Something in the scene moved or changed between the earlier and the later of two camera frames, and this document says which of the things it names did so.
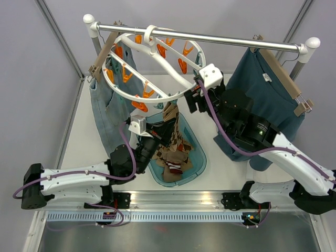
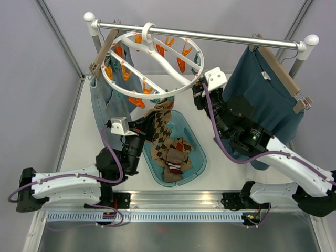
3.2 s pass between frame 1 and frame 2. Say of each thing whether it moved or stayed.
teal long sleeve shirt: stayed
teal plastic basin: stayed
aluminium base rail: stayed
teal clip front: moved
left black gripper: moved
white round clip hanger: stayed
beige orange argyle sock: moved
